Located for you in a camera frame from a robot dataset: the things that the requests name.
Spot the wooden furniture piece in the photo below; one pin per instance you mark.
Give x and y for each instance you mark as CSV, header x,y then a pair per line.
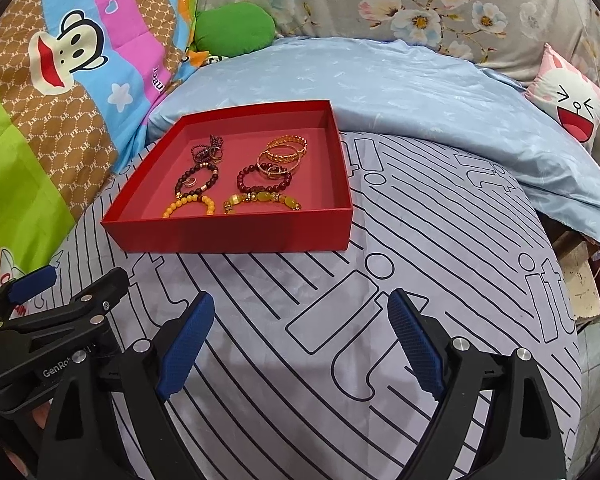
x,y
580,280

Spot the cartoon monkey printed blanket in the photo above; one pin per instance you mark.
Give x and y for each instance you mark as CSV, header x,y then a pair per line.
x,y
45,135

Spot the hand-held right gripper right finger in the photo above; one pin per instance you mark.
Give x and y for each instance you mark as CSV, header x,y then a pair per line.
x,y
415,345

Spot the red cardboard box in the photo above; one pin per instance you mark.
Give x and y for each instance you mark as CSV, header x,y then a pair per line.
x,y
230,235

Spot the pink cartoon face pillow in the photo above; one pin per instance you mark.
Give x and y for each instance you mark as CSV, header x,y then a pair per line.
x,y
570,100

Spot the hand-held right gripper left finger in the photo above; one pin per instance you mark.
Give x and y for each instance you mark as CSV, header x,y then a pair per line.
x,y
185,345

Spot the thin gold bangle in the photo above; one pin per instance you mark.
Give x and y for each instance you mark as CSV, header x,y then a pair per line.
x,y
267,158

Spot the light blue pillow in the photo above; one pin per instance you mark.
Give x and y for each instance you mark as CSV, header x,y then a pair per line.
x,y
405,95

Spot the grey striped bed sheet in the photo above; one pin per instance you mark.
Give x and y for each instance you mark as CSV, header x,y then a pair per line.
x,y
330,360

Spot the person's left hand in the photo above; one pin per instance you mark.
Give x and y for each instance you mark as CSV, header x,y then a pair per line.
x,y
40,416

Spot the green cushion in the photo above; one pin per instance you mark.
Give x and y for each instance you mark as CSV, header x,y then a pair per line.
x,y
235,30

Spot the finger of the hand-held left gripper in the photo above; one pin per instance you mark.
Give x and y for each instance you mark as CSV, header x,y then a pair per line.
x,y
95,305
30,285

